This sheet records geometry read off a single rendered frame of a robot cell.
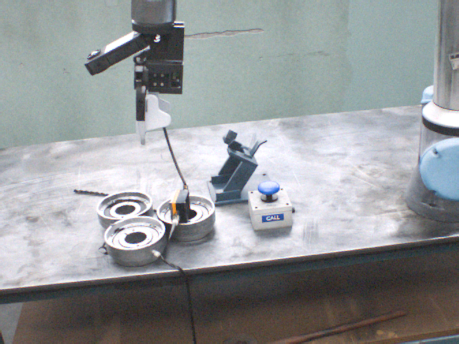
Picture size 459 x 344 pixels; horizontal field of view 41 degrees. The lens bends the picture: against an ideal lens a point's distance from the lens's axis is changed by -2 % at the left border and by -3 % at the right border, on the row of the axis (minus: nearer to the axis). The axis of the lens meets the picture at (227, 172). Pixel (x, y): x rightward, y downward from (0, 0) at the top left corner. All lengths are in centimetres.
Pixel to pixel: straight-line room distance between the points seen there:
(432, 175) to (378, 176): 34
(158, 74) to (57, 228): 37
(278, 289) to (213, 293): 14
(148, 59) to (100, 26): 163
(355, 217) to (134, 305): 53
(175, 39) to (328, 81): 184
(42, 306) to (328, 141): 75
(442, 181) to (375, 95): 195
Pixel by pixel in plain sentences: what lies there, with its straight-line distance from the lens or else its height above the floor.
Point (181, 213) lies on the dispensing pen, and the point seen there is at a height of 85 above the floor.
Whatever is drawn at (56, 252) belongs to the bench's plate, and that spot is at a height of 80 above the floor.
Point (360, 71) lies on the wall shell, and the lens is 286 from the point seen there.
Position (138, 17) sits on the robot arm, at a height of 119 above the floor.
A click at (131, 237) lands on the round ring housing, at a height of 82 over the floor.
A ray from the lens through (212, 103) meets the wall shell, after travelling 277.
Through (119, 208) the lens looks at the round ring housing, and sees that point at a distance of 120.
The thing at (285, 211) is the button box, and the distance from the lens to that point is 112.
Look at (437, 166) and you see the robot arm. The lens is 98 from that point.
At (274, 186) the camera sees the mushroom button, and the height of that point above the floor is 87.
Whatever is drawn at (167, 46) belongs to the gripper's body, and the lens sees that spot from 104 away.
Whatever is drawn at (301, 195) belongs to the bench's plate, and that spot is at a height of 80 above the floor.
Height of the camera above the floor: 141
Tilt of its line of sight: 27 degrees down
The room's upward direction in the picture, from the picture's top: 4 degrees counter-clockwise
